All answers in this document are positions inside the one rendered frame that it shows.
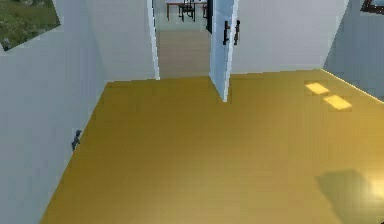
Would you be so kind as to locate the white room door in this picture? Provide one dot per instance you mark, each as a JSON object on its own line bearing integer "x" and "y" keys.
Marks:
{"x": 220, "y": 56}

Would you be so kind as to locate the black chair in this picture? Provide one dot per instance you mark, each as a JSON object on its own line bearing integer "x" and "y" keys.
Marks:
{"x": 186, "y": 10}

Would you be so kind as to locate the brown wooden table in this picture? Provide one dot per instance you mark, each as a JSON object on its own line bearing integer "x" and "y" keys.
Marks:
{"x": 173, "y": 4}

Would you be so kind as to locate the small dark wall hook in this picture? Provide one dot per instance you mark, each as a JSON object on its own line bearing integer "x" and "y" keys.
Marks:
{"x": 76, "y": 139}

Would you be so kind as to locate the green landscape wall picture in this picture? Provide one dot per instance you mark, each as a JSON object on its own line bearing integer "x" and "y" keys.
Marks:
{"x": 23, "y": 20}

